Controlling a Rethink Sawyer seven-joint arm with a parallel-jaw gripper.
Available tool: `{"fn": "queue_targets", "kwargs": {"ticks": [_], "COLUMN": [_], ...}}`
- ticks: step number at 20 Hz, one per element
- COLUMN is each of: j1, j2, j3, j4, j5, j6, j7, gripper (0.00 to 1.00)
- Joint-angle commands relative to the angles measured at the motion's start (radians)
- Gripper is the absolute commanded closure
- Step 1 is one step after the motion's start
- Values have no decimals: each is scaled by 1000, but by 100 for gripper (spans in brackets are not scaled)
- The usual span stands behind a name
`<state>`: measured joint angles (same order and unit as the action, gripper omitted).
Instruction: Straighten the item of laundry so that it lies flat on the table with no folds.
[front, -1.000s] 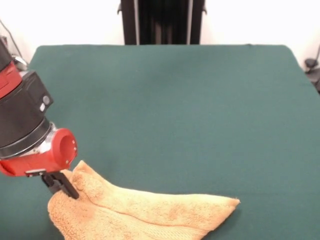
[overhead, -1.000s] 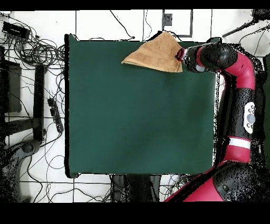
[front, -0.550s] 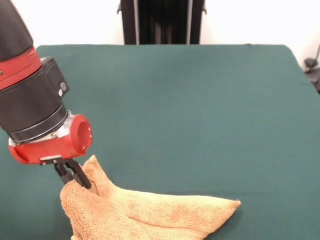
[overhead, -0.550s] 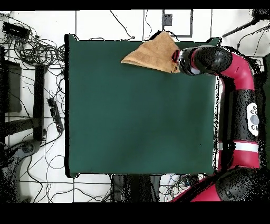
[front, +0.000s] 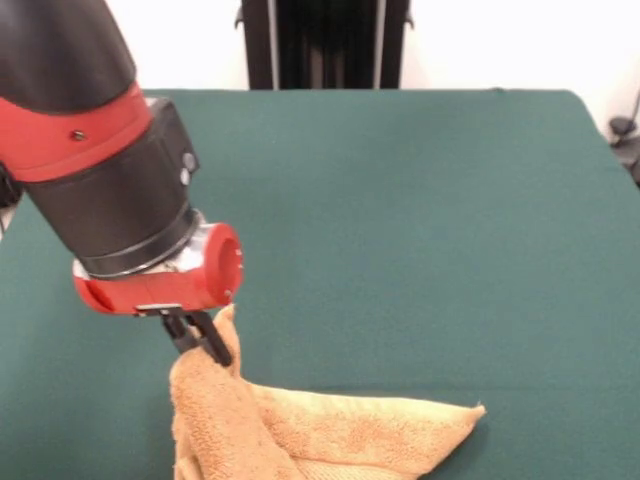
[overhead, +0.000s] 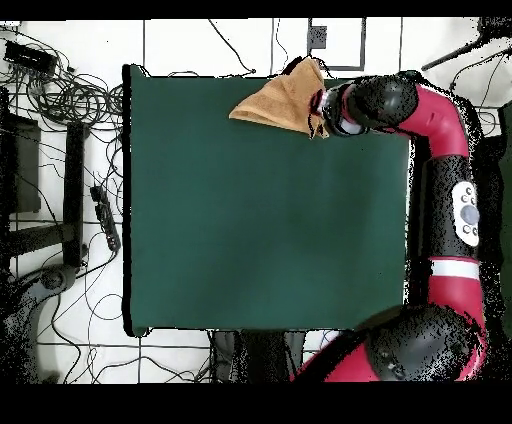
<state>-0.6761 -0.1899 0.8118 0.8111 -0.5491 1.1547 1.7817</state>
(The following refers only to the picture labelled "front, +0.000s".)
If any dark green table cloth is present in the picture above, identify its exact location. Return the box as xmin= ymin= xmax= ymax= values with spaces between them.
xmin=0 ymin=88 xmax=640 ymax=480

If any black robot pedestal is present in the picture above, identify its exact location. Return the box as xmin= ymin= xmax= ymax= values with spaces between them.
xmin=232 ymin=0 xmax=416 ymax=91

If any orange terry towel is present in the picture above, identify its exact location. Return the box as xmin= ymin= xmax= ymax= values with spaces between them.
xmin=168 ymin=303 xmax=487 ymax=480

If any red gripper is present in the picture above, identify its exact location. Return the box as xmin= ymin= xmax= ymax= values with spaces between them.
xmin=72 ymin=222 xmax=244 ymax=369

